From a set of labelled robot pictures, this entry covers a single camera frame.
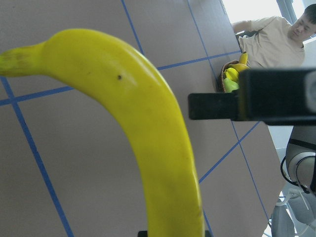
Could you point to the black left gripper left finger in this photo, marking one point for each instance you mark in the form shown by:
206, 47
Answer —
145, 234

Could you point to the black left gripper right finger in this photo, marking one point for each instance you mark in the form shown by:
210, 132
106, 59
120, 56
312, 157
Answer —
276, 97

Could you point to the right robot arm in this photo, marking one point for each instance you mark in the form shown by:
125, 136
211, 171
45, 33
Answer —
298, 167

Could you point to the brown wicker basket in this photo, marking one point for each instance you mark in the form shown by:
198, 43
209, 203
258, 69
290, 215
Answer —
221, 77

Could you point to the green pear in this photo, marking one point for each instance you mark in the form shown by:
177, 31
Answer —
230, 85

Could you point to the person in beige shirt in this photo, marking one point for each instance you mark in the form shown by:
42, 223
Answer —
276, 43

